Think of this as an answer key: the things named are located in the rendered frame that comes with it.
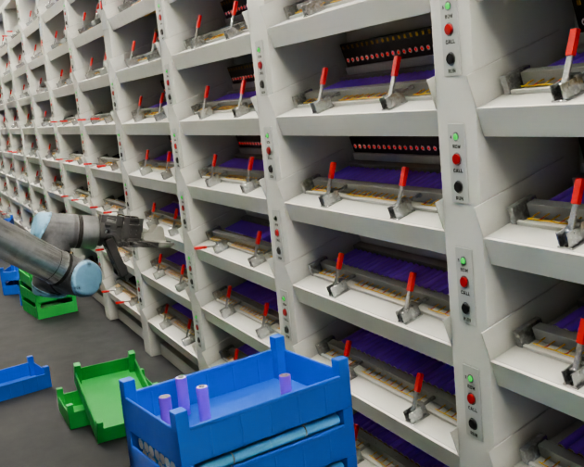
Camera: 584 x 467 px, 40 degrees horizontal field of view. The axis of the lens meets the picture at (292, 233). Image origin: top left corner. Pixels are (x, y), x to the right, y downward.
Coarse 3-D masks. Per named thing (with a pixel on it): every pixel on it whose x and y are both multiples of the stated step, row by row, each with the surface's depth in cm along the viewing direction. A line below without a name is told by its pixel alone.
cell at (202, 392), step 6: (198, 390) 122; (204, 390) 122; (198, 396) 122; (204, 396) 122; (198, 402) 122; (204, 402) 122; (198, 408) 122; (204, 408) 122; (204, 414) 122; (210, 414) 123; (204, 420) 122
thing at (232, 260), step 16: (240, 208) 254; (208, 224) 250; (224, 224) 253; (192, 240) 248; (208, 240) 250; (208, 256) 239; (224, 256) 228; (240, 256) 222; (240, 272) 218; (256, 272) 206; (272, 272) 199; (272, 288) 201
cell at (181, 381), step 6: (180, 378) 127; (186, 378) 128; (180, 384) 127; (186, 384) 127; (180, 390) 127; (186, 390) 127; (180, 396) 127; (186, 396) 127; (180, 402) 127; (186, 402) 128; (186, 408) 128
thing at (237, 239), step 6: (216, 234) 246; (222, 234) 241; (228, 234) 238; (234, 234) 236; (216, 240) 243; (228, 240) 239; (234, 240) 234; (240, 240) 229; (246, 240) 226; (252, 240) 223; (252, 246) 223; (264, 246) 215; (270, 246) 212; (270, 252) 213
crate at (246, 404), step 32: (288, 352) 139; (128, 384) 124; (160, 384) 129; (192, 384) 132; (224, 384) 136; (256, 384) 139; (320, 384) 122; (128, 416) 125; (192, 416) 128; (224, 416) 113; (256, 416) 116; (288, 416) 120; (320, 416) 123; (160, 448) 115; (192, 448) 111; (224, 448) 114
